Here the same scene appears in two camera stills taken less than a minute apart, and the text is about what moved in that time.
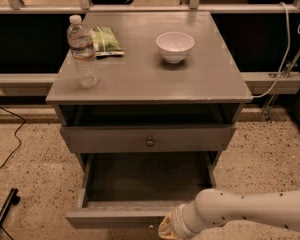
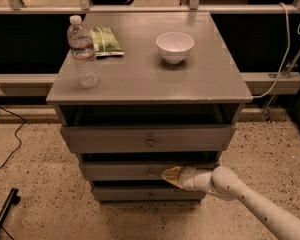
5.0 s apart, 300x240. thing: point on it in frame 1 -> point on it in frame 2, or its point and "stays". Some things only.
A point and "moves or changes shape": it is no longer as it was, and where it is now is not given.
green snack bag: x=105 y=42 stays
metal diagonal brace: x=289 y=66 stays
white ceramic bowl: x=174 y=46 stays
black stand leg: x=13 y=198 stays
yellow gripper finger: x=165 y=229 -> x=172 y=174
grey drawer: x=138 y=190 moves or changes shape
